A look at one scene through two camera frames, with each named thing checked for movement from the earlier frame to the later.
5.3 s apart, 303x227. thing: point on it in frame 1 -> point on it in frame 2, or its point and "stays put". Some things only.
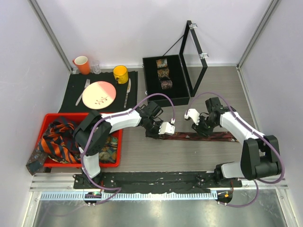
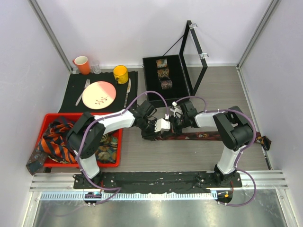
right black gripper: (199, 128) -> (176, 130)
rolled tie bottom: (166, 84) stays put
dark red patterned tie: (223, 136) stays put
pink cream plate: (98, 95) stays put
